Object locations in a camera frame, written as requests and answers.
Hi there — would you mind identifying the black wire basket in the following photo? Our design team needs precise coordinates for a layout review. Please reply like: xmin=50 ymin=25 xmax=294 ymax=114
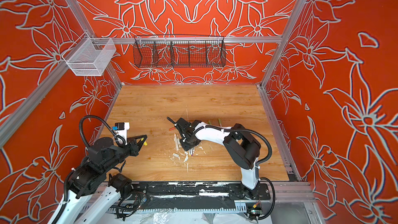
xmin=133 ymin=35 xmax=227 ymax=68

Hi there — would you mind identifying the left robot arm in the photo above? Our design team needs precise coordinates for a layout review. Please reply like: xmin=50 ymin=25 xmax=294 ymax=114
xmin=49 ymin=135 xmax=147 ymax=224

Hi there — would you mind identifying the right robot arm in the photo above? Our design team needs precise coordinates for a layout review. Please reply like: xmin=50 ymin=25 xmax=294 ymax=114
xmin=167 ymin=117 xmax=261 ymax=190

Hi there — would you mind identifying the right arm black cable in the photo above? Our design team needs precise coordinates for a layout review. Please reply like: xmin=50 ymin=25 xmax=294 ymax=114
xmin=198 ymin=124 xmax=276 ymax=220

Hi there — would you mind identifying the white pen orange tip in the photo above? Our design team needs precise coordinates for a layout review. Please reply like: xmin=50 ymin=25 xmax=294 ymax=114
xmin=174 ymin=133 xmax=179 ymax=151

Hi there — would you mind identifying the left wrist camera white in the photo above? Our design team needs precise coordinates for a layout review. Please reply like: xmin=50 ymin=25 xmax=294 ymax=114
xmin=112 ymin=122 xmax=130 ymax=146

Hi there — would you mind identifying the clear plastic bin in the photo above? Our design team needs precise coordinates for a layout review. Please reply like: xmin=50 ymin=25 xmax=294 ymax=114
xmin=62 ymin=38 xmax=116 ymax=76

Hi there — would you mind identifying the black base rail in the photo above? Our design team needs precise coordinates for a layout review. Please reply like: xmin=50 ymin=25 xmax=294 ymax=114
xmin=132 ymin=181 xmax=272 ymax=201

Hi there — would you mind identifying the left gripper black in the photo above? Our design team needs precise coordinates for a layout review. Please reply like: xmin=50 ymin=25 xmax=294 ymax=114
xmin=105 ymin=133 xmax=147 ymax=172

